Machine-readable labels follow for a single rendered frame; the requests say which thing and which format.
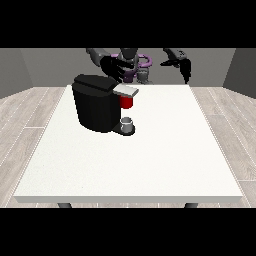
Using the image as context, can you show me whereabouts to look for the black coffee machine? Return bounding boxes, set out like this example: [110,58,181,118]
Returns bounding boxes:
[71,73,136,137]

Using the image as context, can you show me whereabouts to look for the red pod holder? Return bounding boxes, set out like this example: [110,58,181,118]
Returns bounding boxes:
[119,94,134,110]

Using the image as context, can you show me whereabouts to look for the small grey cup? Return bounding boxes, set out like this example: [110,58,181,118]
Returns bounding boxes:
[120,116,134,133]

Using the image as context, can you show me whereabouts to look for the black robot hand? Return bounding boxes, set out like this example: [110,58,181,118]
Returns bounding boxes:
[159,56,193,85]
[99,54,135,84]

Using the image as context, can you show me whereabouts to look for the pale grey machine lid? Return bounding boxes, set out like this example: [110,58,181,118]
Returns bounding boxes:
[112,83,140,99]

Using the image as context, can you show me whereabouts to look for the grey robot trunk purple rings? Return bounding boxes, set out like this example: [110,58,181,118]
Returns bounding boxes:
[111,48,155,85]

